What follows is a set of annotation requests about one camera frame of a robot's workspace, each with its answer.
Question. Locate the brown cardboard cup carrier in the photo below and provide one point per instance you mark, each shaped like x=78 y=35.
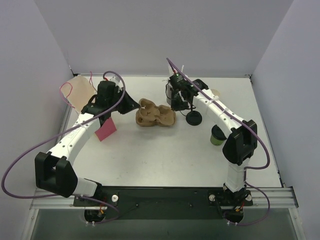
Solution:
x=149 y=114

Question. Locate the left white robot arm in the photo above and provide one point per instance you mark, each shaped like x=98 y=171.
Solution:
x=54 y=169

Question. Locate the aluminium frame rail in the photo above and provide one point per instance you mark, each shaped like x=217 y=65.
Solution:
x=122 y=197

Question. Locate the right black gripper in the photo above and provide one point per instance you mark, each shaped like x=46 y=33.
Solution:
x=179 y=99

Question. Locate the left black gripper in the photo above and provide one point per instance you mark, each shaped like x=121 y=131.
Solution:
x=124 y=104

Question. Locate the black plastic cup lid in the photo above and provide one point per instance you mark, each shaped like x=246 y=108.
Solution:
x=194 y=118
x=217 y=133

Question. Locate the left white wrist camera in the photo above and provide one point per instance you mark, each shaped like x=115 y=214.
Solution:
x=115 y=79

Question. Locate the grey cylindrical straw holder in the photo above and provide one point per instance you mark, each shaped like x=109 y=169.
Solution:
x=169 y=93

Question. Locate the green paper coffee cup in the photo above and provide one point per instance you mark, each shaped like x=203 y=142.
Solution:
x=216 y=93
x=216 y=141

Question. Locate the brown paper takeout bag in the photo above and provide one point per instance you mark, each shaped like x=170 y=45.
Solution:
x=76 y=92

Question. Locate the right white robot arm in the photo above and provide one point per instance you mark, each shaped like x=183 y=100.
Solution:
x=239 y=142

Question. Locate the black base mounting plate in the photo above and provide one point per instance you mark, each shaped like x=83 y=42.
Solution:
x=98 y=211

